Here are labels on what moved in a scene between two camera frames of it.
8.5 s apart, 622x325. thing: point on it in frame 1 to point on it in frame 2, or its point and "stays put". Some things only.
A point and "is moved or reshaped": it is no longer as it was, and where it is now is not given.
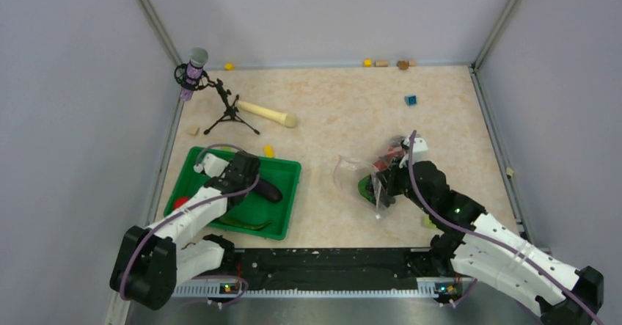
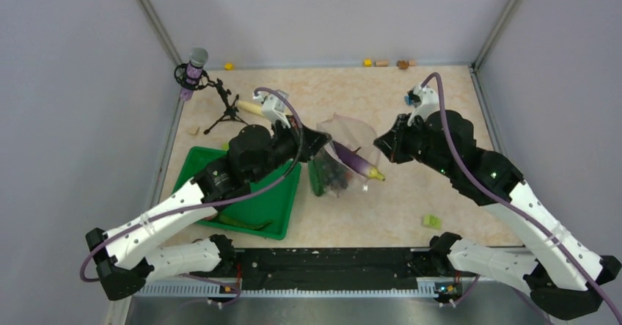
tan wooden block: x=192 y=130 stays put
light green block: x=427 y=222 stays put
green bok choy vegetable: x=365 y=186 to x=316 y=183
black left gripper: x=253 y=178 to x=308 y=142
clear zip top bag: x=361 y=176 is moved or reshaped
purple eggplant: x=268 y=190 to x=356 y=161
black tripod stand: x=232 y=110 stays put
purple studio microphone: x=198 y=57 stays put
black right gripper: x=390 y=182 to x=392 y=144
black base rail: x=411 y=269 stays put
